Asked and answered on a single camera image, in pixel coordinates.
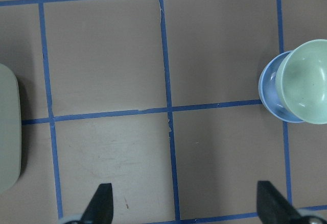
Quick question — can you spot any green bowl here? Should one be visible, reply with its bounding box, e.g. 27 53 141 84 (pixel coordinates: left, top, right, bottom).
275 39 326 125

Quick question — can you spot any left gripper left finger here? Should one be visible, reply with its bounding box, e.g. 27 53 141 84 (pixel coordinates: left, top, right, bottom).
81 183 113 224

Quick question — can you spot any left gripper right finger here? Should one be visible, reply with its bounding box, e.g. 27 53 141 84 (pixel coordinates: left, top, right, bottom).
256 181 302 224

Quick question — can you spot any cream toaster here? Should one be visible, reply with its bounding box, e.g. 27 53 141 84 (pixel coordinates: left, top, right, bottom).
1 64 21 193

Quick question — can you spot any blue bowl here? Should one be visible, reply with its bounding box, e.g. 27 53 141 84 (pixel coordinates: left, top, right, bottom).
258 51 303 123

